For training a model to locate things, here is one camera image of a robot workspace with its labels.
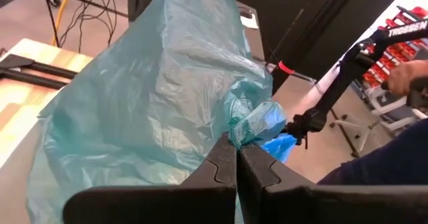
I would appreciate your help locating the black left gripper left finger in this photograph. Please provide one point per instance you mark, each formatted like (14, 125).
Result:
(150, 207)

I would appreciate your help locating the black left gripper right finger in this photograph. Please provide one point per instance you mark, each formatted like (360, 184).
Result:
(334, 207)

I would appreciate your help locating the large teal bag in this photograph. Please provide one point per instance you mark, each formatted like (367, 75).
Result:
(133, 100)

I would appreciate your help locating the folded light blue bag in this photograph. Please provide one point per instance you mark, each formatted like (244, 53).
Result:
(279, 147)

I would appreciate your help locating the person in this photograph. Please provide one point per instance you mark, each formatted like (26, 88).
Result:
(384, 157)

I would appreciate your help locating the white swivel chair base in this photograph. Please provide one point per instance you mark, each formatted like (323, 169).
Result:
(354, 125)

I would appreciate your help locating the person's hand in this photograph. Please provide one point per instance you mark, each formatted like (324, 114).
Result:
(401, 77)

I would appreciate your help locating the red tape wrap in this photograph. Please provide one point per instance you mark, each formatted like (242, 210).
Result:
(286, 67)

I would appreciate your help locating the red storage bin rack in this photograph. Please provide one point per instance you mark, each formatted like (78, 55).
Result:
(401, 50)

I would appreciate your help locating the black side desk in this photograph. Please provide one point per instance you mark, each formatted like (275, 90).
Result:
(301, 16)

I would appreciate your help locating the black aluminium table frame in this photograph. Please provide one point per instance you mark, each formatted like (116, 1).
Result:
(33, 72)

